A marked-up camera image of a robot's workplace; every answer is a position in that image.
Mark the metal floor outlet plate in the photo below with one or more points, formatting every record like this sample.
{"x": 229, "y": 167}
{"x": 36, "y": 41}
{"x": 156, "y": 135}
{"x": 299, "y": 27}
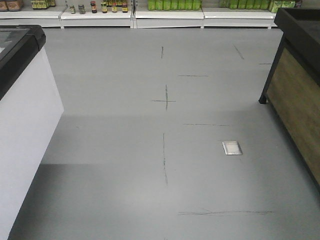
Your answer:
{"x": 232, "y": 148}

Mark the white chest freezer black lid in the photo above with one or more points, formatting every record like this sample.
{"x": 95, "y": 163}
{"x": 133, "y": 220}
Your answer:
{"x": 30, "y": 110}

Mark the black wood produce stand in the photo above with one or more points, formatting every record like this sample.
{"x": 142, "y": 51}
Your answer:
{"x": 292, "y": 87}

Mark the white store shelving unit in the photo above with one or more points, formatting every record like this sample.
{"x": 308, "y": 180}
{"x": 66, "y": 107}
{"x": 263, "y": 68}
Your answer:
{"x": 78, "y": 13}

